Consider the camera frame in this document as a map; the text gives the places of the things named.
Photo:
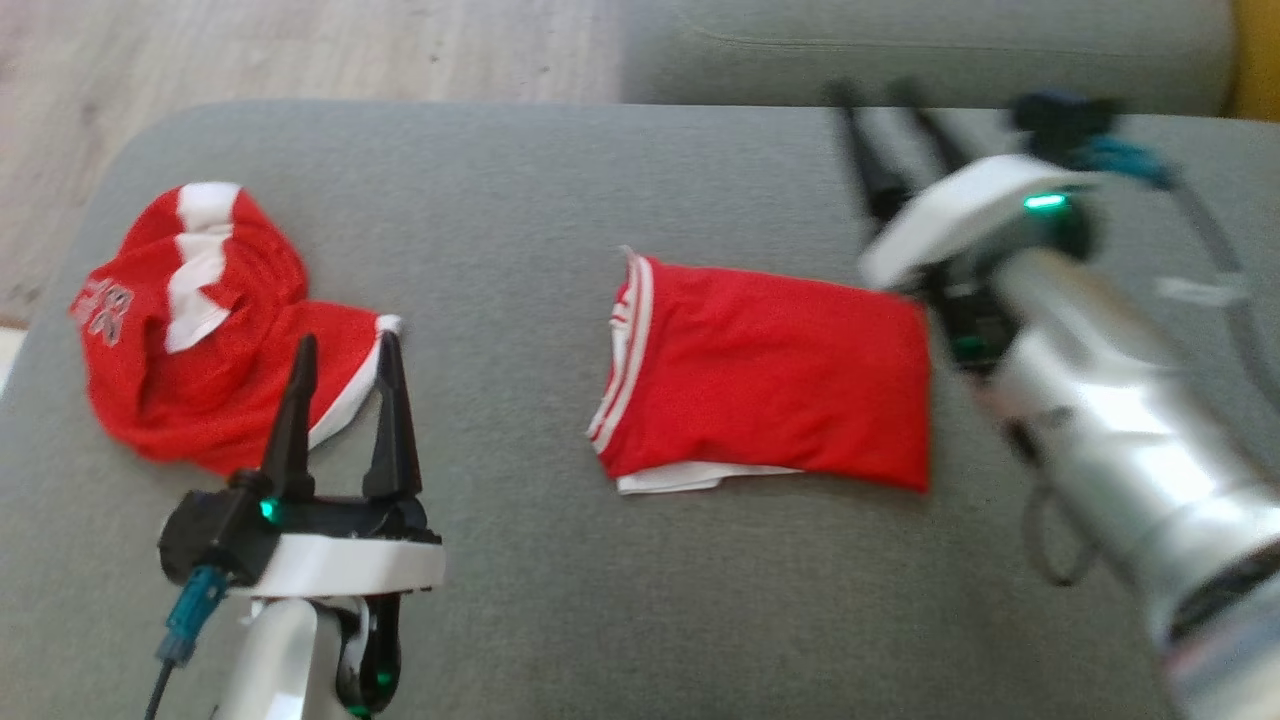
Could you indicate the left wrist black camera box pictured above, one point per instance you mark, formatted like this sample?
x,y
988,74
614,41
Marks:
x,y
210,525

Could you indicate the grey fabric sofa chaise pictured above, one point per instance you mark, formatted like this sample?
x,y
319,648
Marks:
x,y
600,600

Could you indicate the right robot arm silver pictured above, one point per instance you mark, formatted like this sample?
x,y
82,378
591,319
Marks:
x,y
1130,430

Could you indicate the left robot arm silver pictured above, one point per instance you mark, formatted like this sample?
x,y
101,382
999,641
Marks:
x,y
290,660

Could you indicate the red shorts with white trim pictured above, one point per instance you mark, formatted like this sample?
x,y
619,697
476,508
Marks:
x,y
780,380

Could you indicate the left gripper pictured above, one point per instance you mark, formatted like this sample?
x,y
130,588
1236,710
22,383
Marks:
x,y
350,565

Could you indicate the yellow sofa back cushion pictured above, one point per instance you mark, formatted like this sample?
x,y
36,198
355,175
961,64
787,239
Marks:
x,y
1258,55

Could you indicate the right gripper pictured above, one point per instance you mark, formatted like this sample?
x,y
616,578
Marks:
x,y
970,210

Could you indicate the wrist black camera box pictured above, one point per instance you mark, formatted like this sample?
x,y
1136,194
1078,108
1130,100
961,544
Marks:
x,y
1060,120
210,525

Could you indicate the red shorts with number print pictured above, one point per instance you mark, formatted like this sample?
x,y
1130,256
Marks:
x,y
220,380

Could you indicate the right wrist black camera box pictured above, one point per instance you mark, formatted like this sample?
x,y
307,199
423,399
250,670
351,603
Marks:
x,y
1060,120

